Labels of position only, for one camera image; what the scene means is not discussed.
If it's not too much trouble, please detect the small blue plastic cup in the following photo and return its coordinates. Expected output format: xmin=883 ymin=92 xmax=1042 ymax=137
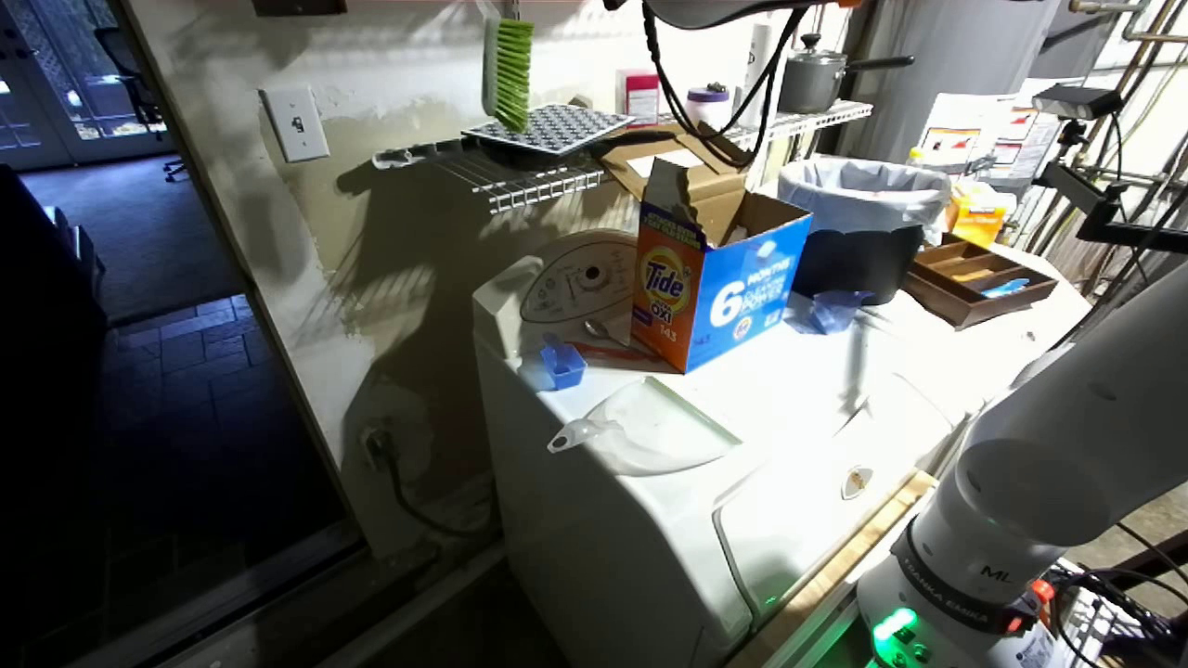
xmin=538 ymin=345 xmax=586 ymax=388

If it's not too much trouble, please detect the clear plastic dustpan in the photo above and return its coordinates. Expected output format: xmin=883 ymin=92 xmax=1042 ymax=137
xmin=547 ymin=378 xmax=743 ymax=476

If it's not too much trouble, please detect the Tide detergent cardboard box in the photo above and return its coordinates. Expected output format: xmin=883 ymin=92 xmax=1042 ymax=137
xmin=603 ymin=133 xmax=812 ymax=372

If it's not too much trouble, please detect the white washing machine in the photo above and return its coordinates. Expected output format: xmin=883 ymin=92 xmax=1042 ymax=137
xmin=473 ymin=252 xmax=1083 ymax=668

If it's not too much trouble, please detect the blue plastic scoop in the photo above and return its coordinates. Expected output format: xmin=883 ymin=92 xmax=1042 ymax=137
xmin=811 ymin=292 xmax=861 ymax=334

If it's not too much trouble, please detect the pink detergent package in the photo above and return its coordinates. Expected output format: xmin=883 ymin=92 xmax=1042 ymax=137
xmin=624 ymin=73 xmax=661 ymax=123

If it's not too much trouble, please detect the white jar purple lid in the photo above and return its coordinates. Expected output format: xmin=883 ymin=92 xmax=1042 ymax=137
xmin=686 ymin=84 xmax=732 ymax=126

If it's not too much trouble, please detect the trash bin with white bag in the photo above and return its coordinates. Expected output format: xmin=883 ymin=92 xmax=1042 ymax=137
xmin=775 ymin=156 xmax=951 ymax=305

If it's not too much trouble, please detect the grey metal kettle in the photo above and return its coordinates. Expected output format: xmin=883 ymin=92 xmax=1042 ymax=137
xmin=775 ymin=32 xmax=910 ymax=116

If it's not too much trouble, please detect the wooden tray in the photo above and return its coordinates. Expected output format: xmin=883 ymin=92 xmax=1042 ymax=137
xmin=901 ymin=238 xmax=1055 ymax=331

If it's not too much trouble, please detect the yellow box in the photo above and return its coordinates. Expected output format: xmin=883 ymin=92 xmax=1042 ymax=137
xmin=951 ymin=179 xmax=1015 ymax=246

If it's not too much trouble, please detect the white wire shelf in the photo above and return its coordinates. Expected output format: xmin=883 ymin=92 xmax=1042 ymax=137
xmin=366 ymin=95 xmax=878 ymax=209

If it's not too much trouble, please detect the black power cord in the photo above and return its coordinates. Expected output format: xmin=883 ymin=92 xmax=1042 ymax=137
xmin=362 ymin=422 xmax=496 ymax=543

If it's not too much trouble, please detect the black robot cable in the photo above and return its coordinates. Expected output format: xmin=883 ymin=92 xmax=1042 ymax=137
xmin=637 ymin=5 xmax=811 ymax=175

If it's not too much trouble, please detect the white wall outlet plate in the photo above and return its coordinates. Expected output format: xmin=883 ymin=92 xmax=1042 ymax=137
xmin=264 ymin=90 xmax=329 ymax=164

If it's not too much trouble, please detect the black camera on stand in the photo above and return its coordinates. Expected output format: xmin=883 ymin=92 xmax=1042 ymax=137
xmin=1032 ymin=83 xmax=1188 ymax=252

